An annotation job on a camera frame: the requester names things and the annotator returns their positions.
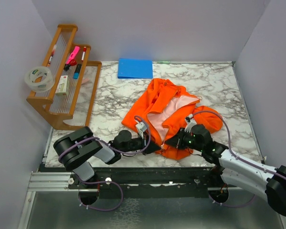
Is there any small white green box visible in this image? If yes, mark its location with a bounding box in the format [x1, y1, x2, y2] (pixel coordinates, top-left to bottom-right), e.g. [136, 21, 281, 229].
[55, 75, 69, 96]

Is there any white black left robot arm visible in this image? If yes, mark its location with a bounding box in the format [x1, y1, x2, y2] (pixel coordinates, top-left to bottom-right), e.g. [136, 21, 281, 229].
[53, 126, 161, 188]

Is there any orange zip jacket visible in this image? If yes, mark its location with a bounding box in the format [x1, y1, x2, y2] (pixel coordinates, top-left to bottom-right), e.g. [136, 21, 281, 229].
[122, 79, 223, 160]

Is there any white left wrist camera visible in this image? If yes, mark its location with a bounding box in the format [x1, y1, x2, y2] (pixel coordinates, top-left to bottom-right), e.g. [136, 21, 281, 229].
[135, 121, 147, 138]

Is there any wooden tiered rack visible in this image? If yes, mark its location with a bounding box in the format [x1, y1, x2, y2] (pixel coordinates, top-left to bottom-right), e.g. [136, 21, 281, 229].
[25, 24, 102, 131]

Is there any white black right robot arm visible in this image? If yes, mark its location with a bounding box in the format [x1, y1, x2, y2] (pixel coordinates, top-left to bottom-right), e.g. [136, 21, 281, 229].
[165, 125, 286, 217]

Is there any silver aluminium frame rail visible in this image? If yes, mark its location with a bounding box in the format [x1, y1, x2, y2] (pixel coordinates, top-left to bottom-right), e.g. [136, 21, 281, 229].
[27, 172, 73, 191]

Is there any red white marker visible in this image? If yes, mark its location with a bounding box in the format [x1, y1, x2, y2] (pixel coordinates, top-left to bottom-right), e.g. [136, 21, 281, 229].
[81, 46, 87, 62]

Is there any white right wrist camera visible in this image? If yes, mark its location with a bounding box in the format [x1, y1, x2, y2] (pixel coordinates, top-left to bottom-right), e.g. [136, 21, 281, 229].
[184, 114, 197, 132]

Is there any black mounting rail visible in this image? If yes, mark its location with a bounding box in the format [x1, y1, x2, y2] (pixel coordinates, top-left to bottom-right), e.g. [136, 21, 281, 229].
[38, 167, 255, 199]

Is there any pink highlighter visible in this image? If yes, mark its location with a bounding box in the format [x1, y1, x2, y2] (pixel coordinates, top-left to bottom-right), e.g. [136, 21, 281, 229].
[65, 46, 80, 64]

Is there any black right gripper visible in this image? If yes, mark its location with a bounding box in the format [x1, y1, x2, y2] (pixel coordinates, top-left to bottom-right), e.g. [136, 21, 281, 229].
[166, 126, 204, 152]

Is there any red black small clip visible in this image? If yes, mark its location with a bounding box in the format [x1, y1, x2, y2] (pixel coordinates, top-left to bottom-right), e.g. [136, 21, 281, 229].
[63, 59, 77, 71]

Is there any blue folder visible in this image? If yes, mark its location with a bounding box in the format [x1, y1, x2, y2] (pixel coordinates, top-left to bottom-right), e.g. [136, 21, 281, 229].
[117, 58, 153, 79]

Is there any red capped pen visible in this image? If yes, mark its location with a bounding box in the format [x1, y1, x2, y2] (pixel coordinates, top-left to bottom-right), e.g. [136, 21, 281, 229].
[47, 44, 57, 67]

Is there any clear tape roll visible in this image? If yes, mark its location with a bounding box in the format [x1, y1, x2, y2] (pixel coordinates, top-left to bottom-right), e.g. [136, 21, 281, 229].
[24, 66, 55, 93]

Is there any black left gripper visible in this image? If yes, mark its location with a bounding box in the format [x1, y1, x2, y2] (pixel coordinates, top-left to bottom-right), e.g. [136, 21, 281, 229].
[120, 132, 161, 156]

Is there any blue black marker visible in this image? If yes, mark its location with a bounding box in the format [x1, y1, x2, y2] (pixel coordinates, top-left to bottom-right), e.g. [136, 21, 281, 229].
[73, 64, 82, 80]

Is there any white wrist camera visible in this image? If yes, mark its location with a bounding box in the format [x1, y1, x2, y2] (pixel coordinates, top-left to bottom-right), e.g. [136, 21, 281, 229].
[184, 114, 197, 132]
[135, 121, 147, 138]

